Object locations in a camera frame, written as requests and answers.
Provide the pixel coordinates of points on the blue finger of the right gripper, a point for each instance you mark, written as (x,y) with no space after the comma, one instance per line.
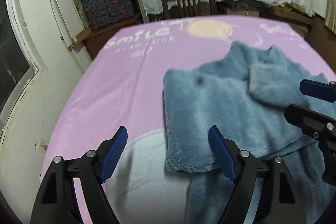
(322,91)

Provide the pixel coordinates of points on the dark wooden chair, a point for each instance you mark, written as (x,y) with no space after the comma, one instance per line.
(188,8)

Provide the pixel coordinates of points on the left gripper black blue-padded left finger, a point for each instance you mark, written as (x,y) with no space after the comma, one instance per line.
(56,200)

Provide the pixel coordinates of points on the beige striped window curtain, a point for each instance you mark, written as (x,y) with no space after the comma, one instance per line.
(331,15)

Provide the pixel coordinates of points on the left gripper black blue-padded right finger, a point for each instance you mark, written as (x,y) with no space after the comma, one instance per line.
(279,201)

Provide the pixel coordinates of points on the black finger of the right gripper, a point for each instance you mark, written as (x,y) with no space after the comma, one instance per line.
(319,127)

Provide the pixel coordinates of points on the brown wooden cabinet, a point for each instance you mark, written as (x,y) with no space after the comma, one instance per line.
(94,40)

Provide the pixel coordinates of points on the white folded board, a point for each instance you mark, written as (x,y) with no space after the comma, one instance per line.
(68,21)

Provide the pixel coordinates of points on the purple printed blanket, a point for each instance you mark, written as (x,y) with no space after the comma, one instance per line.
(123,87)

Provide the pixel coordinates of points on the aluminium sliding window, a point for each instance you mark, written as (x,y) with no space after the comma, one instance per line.
(17,67)

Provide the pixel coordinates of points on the blue fluffy fleece garment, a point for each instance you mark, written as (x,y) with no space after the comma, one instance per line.
(244,95)

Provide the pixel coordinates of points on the blue patterned storage box left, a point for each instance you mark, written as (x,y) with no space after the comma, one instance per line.
(97,13)

